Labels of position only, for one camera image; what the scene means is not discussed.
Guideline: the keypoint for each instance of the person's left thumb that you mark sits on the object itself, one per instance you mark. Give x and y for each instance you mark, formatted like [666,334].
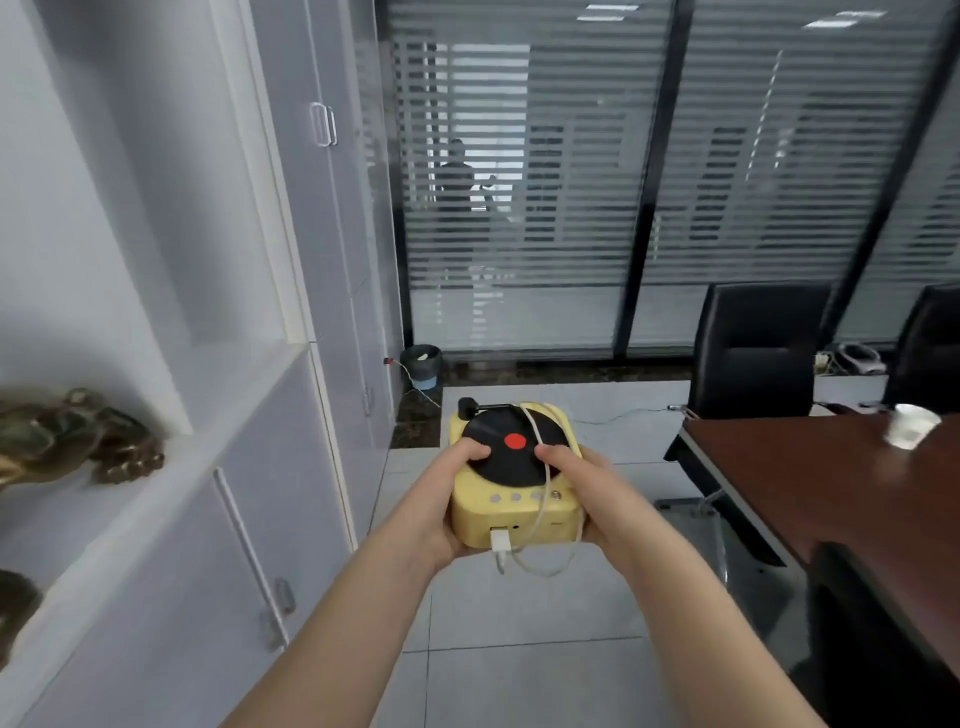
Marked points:
[466,452]

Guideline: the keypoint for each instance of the person's right forearm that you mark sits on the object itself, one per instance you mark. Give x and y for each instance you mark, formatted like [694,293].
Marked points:
[709,637]

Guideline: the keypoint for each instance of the brown conference table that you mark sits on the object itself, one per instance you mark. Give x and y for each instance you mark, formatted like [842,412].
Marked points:
[840,495]

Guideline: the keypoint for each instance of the person's left hand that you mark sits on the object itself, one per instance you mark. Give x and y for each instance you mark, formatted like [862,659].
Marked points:
[431,510]

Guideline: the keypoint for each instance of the bronze animal figurine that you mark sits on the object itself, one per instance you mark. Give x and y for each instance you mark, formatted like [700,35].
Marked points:
[71,435]

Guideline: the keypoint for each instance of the dark waste bin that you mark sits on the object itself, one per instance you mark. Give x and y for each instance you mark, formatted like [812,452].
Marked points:
[421,366]

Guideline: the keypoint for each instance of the person's right thumb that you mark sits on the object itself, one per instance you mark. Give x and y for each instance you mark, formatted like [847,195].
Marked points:
[559,459]

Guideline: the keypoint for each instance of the tall white cabinet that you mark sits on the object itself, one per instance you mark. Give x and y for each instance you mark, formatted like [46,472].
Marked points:
[337,225]

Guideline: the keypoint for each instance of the black office chair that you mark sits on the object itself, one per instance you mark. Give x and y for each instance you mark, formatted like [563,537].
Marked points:
[757,349]
[930,349]

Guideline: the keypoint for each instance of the white paper cup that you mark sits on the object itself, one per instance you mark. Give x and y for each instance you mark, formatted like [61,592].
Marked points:
[909,426]

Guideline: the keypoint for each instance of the dark figurine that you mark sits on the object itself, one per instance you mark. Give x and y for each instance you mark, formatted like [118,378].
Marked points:
[13,611]

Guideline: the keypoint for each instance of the person's left forearm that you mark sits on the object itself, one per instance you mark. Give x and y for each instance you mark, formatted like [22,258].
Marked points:
[341,637]

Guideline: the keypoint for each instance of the person's right hand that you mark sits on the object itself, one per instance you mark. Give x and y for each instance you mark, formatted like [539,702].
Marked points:
[600,504]

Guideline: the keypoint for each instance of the white shelf cabinet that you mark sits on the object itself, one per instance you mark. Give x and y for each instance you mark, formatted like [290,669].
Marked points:
[142,420]

